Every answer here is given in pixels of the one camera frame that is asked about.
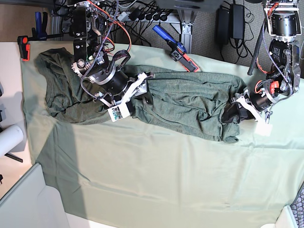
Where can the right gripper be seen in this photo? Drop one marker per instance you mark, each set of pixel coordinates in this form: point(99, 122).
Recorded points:
point(119, 90)

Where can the white foam board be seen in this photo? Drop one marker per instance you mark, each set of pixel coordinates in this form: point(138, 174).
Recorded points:
point(30, 203)

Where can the blue orange clamp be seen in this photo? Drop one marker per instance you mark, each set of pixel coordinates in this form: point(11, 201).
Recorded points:
point(178, 51)
point(38, 34)

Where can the blue orange clamp at centre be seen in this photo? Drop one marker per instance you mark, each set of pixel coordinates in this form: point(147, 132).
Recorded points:
point(178, 51)

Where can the light green table cloth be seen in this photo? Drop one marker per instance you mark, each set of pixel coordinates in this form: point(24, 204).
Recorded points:
point(136, 175)

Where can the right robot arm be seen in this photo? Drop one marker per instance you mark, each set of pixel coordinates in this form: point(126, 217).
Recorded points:
point(100, 71)

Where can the blue orange clamp at left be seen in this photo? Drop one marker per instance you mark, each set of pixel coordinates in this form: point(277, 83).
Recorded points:
point(38, 34)

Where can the white paper roll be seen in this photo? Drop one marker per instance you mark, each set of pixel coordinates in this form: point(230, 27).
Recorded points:
point(10, 138)

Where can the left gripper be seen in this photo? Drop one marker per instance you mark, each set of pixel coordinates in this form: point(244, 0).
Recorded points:
point(243, 109)

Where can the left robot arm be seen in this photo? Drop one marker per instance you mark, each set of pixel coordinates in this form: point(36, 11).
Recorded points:
point(277, 55)

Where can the aluminium frame post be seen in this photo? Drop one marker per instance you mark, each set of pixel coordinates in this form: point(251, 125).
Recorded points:
point(187, 18)

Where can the black power adapter pair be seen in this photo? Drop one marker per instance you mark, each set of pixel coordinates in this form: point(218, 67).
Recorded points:
point(230, 23)

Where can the white power strip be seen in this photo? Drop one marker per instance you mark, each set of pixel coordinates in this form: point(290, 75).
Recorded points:
point(159, 17)

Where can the green T-shirt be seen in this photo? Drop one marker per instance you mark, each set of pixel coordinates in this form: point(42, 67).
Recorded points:
point(189, 103)

